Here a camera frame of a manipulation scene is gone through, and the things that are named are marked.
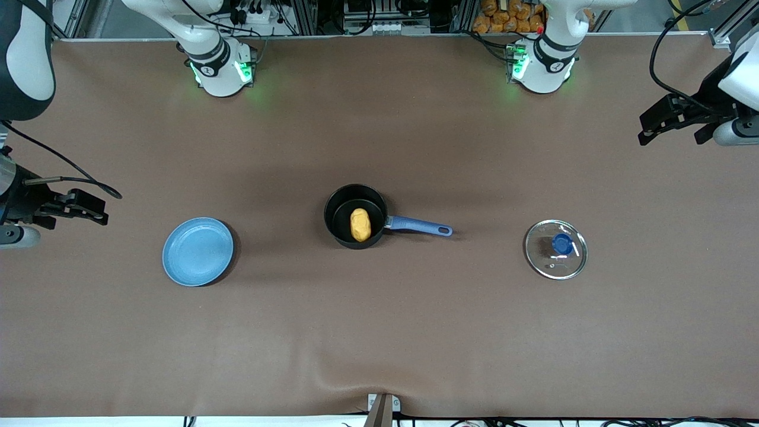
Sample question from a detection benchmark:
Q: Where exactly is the glass lid with blue knob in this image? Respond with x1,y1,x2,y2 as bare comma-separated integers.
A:
524,219,588,280

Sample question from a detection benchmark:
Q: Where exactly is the yellow potato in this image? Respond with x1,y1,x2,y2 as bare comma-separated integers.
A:
349,208,372,243

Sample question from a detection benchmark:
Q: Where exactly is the blue round plate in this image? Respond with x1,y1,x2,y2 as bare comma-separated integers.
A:
162,217,235,288

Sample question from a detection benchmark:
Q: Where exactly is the bag of orange items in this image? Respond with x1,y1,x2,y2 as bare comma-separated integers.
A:
473,0,545,34

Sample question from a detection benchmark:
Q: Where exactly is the white power strip with plugs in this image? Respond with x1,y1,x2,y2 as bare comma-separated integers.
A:
228,0,282,26

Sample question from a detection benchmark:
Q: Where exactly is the brown table mat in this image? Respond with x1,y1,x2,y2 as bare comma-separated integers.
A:
0,33,759,419

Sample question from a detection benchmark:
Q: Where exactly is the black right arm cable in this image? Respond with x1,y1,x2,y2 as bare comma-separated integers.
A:
0,120,123,200

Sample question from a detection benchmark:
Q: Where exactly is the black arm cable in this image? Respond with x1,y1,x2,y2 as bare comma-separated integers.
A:
649,0,721,113
0,120,123,200

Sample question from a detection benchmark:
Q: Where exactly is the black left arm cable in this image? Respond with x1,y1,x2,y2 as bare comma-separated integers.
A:
649,0,721,113

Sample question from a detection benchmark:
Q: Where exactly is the black pot with blue handle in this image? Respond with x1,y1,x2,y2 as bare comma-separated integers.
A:
324,183,454,250

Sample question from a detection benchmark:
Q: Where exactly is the metal table edge bracket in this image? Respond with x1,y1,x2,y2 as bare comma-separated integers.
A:
366,393,401,427

